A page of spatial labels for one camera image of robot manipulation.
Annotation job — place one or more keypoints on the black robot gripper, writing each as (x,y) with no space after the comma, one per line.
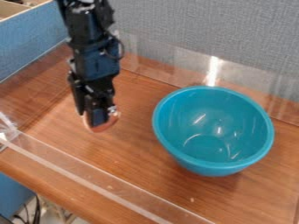
(94,67)

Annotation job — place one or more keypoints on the brown and white toy mushroom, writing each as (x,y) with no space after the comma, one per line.
(113,120)

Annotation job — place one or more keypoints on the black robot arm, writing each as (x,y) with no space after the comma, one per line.
(88,19)

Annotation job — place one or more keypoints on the blue plastic bowl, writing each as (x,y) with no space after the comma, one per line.
(214,129)

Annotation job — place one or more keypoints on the blue partition panel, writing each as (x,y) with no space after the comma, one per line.
(32,30)

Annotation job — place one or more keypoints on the clear acrylic back barrier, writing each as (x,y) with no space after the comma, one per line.
(185,67)

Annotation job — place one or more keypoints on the clear acrylic barrier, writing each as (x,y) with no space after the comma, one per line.
(185,67)
(138,200)

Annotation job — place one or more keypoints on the clear acrylic front barrier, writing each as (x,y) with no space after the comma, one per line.
(138,200)

